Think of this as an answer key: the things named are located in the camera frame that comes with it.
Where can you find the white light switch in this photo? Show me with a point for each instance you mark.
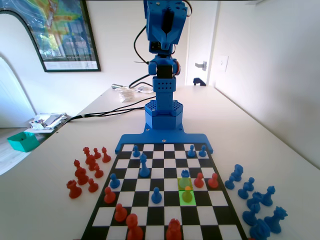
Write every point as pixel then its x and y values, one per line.
pixel 224 63

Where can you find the small blue printed part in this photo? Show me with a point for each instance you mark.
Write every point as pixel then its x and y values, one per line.
pixel 199 82

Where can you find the white door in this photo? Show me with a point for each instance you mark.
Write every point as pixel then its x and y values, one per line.
pixel 200 37

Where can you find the blue base plate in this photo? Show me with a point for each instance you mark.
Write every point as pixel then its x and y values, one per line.
pixel 140 138

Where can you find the blue chess rook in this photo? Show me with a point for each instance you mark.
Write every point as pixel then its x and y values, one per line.
pixel 255 198
pixel 185 173

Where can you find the red king front piece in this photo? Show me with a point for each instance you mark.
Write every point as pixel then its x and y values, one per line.
pixel 173 231

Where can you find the red chess knight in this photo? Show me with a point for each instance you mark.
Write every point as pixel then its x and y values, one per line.
pixel 91 163
pixel 81 177

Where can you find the red chess queen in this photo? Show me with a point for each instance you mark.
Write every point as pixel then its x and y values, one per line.
pixel 86 151

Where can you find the green plastic box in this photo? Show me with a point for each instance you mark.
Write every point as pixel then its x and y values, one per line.
pixel 23 142

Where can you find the silver cylinder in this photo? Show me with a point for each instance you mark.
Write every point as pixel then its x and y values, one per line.
pixel 116 86

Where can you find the black white chessboard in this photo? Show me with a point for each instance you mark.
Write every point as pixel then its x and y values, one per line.
pixel 155 217

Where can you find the pile of papers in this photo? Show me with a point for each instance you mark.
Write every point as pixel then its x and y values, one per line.
pixel 47 121

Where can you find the blue chess queen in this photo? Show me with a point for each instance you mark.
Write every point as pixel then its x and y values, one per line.
pixel 276 221

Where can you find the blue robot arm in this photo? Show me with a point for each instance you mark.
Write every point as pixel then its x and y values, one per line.
pixel 163 92

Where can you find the tall blue chess king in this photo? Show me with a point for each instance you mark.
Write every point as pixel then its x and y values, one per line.
pixel 144 170

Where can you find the white stacked discs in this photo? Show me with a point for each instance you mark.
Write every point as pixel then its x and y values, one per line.
pixel 126 95

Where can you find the red chess pawn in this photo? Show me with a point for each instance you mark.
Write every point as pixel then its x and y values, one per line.
pixel 199 181
pixel 120 214
pixel 109 197
pixel 186 196
pixel 92 186
pixel 213 181
pixel 98 172
pixel 96 154

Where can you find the framed map poster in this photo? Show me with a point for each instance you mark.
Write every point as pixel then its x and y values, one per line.
pixel 62 30

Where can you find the white arched furniture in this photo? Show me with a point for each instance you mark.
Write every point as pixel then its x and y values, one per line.
pixel 12 100

